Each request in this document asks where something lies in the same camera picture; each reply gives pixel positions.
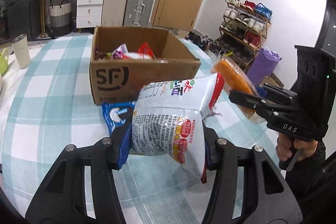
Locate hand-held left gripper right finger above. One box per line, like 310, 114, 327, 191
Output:
201, 120, 303, 224

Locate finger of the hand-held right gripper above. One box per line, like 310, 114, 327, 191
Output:
256, 83, 298, 107
228, 90, 281, 115

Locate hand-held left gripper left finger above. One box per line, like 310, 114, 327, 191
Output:
25, 122, 132, 224

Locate orange bread packet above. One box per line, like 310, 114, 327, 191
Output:
210, 55, 267, 125

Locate blue cookie packet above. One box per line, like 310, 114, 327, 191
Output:
101, 101, 137, 138

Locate white red snack packet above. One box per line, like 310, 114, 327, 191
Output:
130, 72, 226, 184
122, 52, 153, 60

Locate cardboard box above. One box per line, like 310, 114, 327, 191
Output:
89, 26, 201, 105

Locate purple snack packet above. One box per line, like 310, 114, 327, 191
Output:
95, 44, 129, 60

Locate person's right forearm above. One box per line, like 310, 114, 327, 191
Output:
286, 140, 336, 224

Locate person's right hand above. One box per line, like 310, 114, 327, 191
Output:
276, 133, 320, 162

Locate purple rolled mat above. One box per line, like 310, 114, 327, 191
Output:
245, 47, 282, 85

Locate wooden shoe rack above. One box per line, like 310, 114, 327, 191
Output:
217, 0, 272, 68

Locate rows of sneakers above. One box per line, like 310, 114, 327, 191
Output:
219, 0, 273, 56

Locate pile of shoes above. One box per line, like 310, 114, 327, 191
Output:
185, 31, 223, 54

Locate silver suitcase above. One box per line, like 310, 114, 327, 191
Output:
123, 0, 157, 28

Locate white tumbler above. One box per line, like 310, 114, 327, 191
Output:
11, 34, 30, 69

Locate green pitcher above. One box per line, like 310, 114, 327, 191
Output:
0, 48, 9, 76

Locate beige suitcase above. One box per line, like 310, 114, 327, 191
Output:
101, 0, 131, 28

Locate woven basket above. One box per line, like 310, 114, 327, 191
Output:
48, 0, 72, 37

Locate dark grey refrigerator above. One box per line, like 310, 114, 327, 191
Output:
7, 0, 53, 42

